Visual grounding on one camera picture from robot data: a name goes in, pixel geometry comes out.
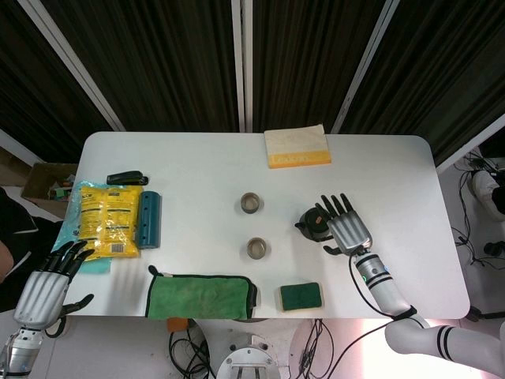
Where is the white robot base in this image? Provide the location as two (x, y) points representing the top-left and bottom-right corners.
(215, 331), (281, 379)

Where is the cardboard box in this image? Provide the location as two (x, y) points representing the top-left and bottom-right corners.
(20, 161), (79, 220)

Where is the white and black shoe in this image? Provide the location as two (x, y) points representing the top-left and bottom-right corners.
(473, 169), (505, 217)

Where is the black teapot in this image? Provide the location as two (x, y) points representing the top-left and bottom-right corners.
(294, 207), (336, 242)

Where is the green and yellow sponge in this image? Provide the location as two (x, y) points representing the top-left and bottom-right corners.
(278, 281), (324, 311)

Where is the teal cylindrical holder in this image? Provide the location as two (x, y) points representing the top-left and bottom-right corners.
(134, 190), (163, 250)

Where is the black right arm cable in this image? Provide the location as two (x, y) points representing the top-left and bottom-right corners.
(331, 252), (418, 379)

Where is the black floor cable bundle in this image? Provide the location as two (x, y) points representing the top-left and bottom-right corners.
(168, 331), (216, 379)
(299, 318), (335, 379)

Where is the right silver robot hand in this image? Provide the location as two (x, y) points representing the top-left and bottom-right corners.
(314, 193), (375, 257)

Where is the person in black clothes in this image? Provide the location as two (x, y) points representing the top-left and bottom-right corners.
(0, 187), (66, 283)

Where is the black stapler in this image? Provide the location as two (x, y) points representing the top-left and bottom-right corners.
(106, 170), (150, 186)

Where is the dark ceramic cup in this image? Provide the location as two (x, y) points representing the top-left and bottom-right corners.
(246, 237), (271, 261)
(240, 192), (264, 216)

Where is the white partition frame post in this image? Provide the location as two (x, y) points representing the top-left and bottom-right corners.
(330, 0), (402, 134)
(230, 0), (254, 133)
(17, 0), (126, 132)

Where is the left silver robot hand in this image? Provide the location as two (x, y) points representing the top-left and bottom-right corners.
(13, 240), (95, 329)

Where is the green microfibre towel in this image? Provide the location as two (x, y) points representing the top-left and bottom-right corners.
(144, 265), (258, 320)

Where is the yellow and white book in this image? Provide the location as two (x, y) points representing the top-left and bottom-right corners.
(264, 123), (333, 170)

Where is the yellow snack bag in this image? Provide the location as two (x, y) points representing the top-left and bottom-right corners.
(73, 185), (144, 264)

